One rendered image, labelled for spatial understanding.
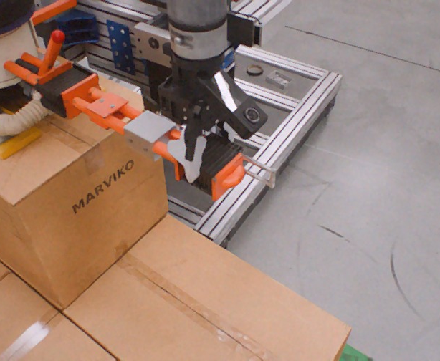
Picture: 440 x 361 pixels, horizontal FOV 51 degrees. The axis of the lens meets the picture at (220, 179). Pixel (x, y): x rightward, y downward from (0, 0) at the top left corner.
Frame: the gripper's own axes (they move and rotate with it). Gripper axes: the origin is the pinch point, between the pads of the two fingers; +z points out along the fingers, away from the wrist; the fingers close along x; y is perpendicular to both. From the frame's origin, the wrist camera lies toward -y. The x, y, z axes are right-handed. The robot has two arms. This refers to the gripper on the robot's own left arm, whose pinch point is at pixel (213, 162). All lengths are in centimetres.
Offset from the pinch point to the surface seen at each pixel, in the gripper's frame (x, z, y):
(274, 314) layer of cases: -10, 53, -10
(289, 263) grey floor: -60, 107, 10
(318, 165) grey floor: -118, 107, 28
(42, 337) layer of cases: 28, 53, 30
